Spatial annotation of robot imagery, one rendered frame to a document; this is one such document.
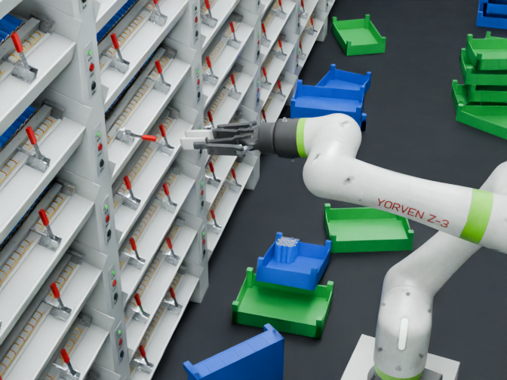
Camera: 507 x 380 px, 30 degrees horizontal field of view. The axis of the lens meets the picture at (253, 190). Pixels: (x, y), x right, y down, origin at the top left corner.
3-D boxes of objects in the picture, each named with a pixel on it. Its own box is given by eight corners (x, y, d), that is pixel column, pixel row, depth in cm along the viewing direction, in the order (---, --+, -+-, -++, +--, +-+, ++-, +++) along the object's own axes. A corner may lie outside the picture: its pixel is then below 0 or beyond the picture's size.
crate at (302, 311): (333, 299, 320) (333, 281, 316) (321, 338, 304) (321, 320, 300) (247, 284, 327) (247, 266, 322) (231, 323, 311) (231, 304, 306)
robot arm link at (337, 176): (458, 212, 213) (474, 176, 205) (454, 247, 204) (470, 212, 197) (303, 168, 215) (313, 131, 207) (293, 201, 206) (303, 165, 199)
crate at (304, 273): (275, 252, 342) (277, 231, 339) (330, 261, 337) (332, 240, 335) (255, 280, 313) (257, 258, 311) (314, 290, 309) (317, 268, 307)
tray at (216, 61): (250, 38, 337) (263, 5, 329) (198, 120, 289) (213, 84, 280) (198, 13, 337) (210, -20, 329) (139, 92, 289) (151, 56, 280)
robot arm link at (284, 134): (302, 107, 219) (293, 127, 212) (309, 150, 225) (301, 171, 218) (277, 108, 221) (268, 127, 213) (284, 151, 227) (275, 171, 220)
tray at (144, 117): (186, 77, 270) (196, 50, 264) (106, 193, 222) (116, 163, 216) (123, 47, 270) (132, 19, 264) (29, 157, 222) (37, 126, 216)
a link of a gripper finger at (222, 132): (252, 130, 221) (254, 127, 222) (210, 127, 226) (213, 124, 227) (255, 145, 223) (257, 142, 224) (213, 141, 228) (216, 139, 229)
